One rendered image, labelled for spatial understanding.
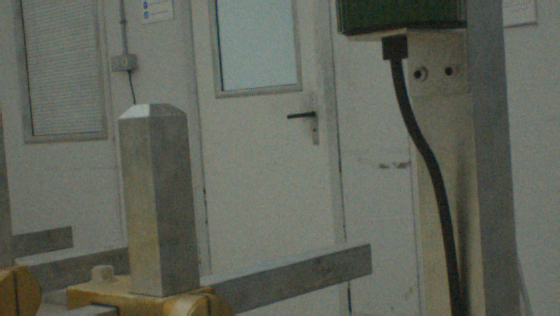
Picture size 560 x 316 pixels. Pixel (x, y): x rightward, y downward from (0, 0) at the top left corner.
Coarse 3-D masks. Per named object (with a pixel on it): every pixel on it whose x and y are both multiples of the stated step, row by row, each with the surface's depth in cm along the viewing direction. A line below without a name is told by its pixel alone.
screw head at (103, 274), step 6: (96, 270) 68; (102, 270) 68; (108, 270) 68; (96, 276) 68; (102, 276) 68; (108, 276) 68; (90, 282) 68; (96, 282) 68; (102, 282) 68; (108, 282) 68
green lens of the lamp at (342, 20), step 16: (336, 0) 42; (352, 0) 40; (368, 0) 40; (384, 0) 39; (400, 0) 39; (416, 0) 39; (432, 0) 39; (448, 0) 40; (464, 0) 41; (336, 16) 42; (352, 16) 40; (368, 16) 40; (384, 16) 39; (400, 16) 39; (416, 16) 39; (432, 16) 39; (448, 16) 40; (464, 16) 41
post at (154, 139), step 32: (128, 128) 62; (160, 128) 61; (128, 160) 62; (160, 160) 61; (128, 192) 63; (160, 192) 61; (192, 192) 63; (128, 224) 63; (160, 224) 61; (192, 224) 63; (160, 256) 61; (192, 256) 63; (160, 288) 61; (192, 288) 63
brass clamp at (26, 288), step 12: (0, 276) 77; (12, 276) 78; (24, 276) 78; (0, 288) 77; (12, 288) 77; (24, 288) 78; (36, 288) 79; (0, 300) 77; (12, 300) 77; (24, 300) 78; (36, 300) 79; (0, 312) 77; (12, 312) 77; (24, 312) 78; (36, 312) 79
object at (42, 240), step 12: (36, 228) 119; (48, 228) 118; (60, 228) 118; (24, 240) 114; (36, 240) 115; (48, 240) 117; (60, 240) 118; (72, 240) 119; (24, 252) 114; (36, 252) 115; (48, 252) 117
